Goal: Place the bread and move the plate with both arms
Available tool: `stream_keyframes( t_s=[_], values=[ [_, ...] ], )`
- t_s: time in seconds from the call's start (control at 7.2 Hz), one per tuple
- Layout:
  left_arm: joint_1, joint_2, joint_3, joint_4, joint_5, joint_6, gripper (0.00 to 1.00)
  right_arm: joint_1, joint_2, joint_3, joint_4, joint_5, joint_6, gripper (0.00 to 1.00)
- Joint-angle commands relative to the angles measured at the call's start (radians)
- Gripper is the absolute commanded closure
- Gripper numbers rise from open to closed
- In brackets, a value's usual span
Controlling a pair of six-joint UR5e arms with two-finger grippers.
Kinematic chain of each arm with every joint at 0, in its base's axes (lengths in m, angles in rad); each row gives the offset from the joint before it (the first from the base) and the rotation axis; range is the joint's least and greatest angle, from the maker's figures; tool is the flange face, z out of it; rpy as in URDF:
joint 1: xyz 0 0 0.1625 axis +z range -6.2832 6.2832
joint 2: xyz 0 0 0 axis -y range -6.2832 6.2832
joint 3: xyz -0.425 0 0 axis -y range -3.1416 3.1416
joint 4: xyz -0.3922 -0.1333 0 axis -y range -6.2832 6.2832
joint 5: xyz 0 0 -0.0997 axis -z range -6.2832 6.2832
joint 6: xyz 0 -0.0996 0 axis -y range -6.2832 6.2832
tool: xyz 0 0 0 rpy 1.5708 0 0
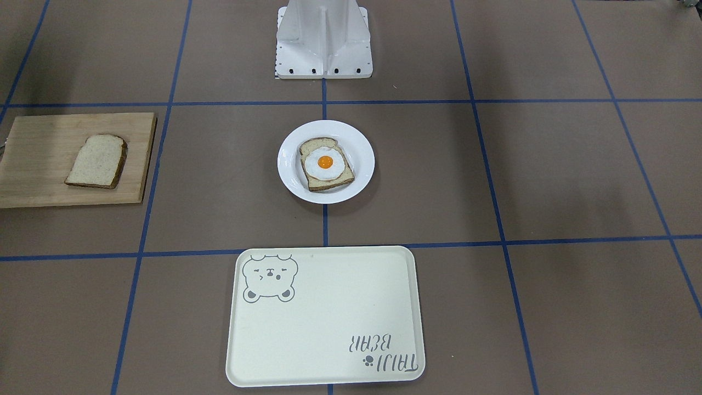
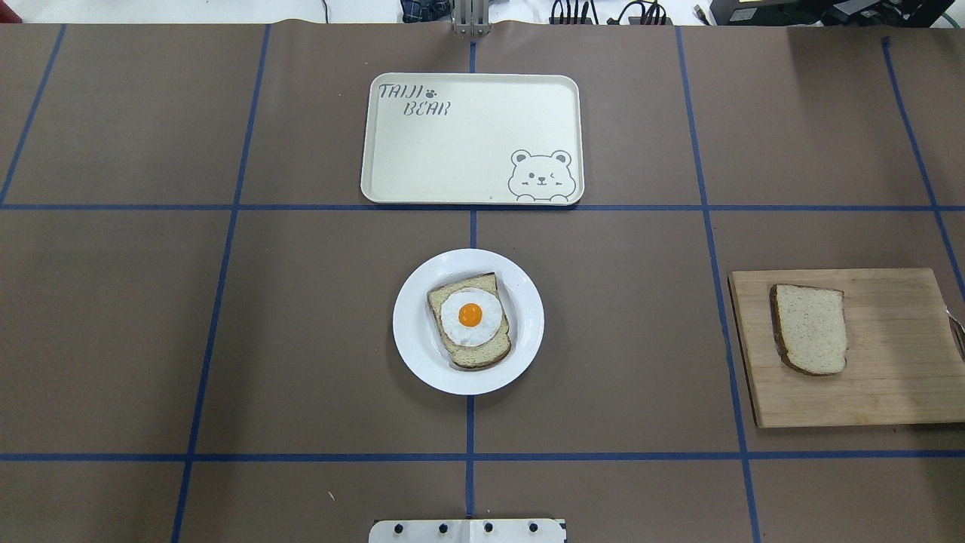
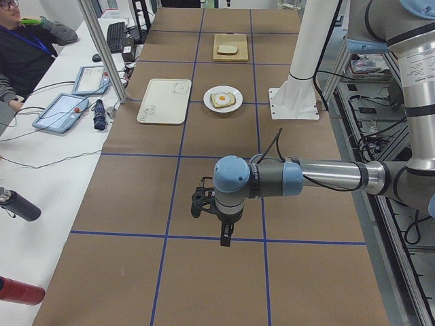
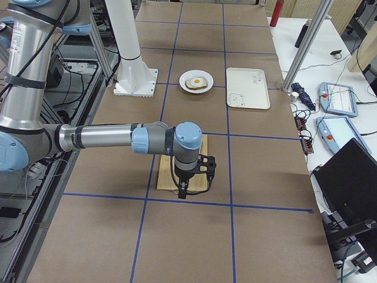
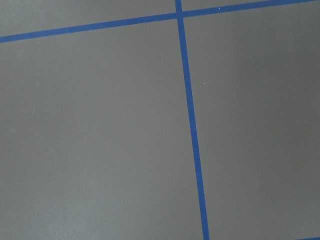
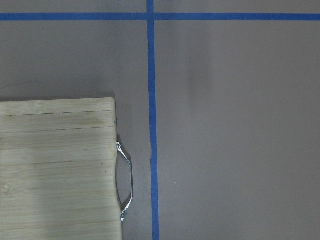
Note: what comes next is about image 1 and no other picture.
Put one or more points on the white round plate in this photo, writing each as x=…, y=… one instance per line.
x=357, y=148

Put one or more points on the bread slice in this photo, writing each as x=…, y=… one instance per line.
x=316, y=185
x=99, y=162

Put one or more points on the bread slice under egg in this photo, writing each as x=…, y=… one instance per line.
x=316, y=185

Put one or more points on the fried egg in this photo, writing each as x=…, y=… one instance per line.
x=324, y=164

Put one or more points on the cream bear serving tray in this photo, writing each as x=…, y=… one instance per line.
x=325, y=315

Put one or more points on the wooden cutting board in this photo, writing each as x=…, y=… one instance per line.
x=40, y=151

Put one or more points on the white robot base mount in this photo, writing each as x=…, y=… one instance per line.
x=323, y=39

